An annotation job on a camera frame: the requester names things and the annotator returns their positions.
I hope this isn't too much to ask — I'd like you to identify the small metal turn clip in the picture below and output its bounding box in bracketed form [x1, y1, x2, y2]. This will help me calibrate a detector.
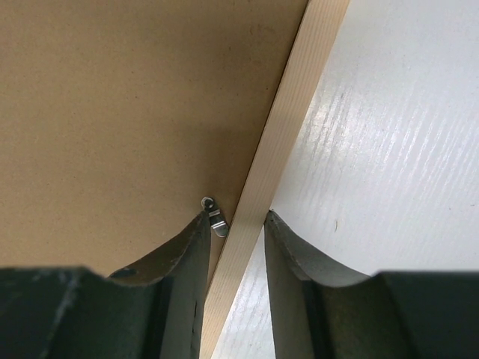
[201, 197, 229, 238]

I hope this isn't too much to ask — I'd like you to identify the light wooden picture frame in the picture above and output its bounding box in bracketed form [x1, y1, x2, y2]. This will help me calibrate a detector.
[199, 1, 349, 358]

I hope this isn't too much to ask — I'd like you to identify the brown backing board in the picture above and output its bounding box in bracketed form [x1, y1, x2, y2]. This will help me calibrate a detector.
[0, 0, 311, 292]

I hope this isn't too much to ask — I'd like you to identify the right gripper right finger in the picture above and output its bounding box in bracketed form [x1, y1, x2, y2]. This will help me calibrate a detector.
[264, 212, 478, 358]

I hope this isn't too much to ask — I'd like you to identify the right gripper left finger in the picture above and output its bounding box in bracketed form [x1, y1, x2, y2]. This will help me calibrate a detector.
[1, 212, 211, 358]

